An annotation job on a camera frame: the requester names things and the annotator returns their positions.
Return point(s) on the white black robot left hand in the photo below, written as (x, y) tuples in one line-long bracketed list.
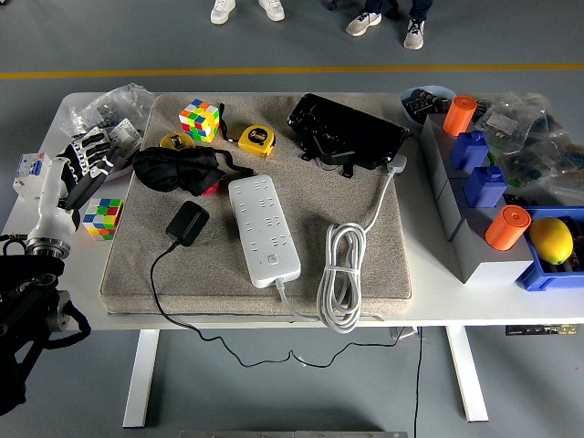
[(50, 201)]

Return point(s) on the white power strip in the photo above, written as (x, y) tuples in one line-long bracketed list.
[(264, 232)]

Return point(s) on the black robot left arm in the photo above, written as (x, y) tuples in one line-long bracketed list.
[(27, 296)]

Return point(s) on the white circuit breaker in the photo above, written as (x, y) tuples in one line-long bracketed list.
[(25, 169)]

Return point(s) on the colourful puzzle cube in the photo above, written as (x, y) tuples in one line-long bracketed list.
[(102, 219)]

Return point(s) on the purple bowl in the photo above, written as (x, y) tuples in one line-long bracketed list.
[(122, 169)]

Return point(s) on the clear bag of parts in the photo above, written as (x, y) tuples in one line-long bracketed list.
[(105, 107)]

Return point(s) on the black fabric pouch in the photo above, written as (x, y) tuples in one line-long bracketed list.
[(173, 166)]

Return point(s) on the yellow black round tape measure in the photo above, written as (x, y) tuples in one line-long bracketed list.
[(177, 141)]

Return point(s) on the small red object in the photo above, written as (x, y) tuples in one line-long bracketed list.
[(210, 190)]

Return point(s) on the white-sided puzzle cube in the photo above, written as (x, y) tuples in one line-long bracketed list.
[(198, 121)]

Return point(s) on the white table leg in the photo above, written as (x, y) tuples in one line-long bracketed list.
[(467, 378), (139, 378)]

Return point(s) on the person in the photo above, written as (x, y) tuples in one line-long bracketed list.
[(223, 11), (413, 36)]

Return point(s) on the grey-brown mat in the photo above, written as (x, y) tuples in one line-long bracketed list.
[(310, 205)]

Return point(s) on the black plastic tray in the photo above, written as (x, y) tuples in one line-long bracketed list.
[(347, 130)]

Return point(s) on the blue bowl of circuit boards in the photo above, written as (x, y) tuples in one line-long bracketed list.
[(410, 114)]

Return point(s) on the grey box under table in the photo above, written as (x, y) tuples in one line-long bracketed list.
[(406, 333)]

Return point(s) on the orange cylinder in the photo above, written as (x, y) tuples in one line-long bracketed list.
[(460, 116), (506, 230)]

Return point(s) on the blue block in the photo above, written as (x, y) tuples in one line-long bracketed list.
[(486, 187), (470, 153)]

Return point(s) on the green plastic piece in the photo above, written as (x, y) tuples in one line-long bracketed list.
[(514, 182), (492, 159)]

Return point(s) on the clear bag of components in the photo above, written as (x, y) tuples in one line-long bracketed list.
[(502, 121), (547, 164)]

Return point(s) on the blue bin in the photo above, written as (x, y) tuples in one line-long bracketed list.
[(531, 278)]

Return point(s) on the yellow lemon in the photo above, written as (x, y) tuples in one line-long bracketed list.
[(549, 239)]

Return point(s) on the black table control panel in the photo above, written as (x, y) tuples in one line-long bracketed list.
[(538, 330)]

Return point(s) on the small white wall socket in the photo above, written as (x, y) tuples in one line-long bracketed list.
[(125, 134)]

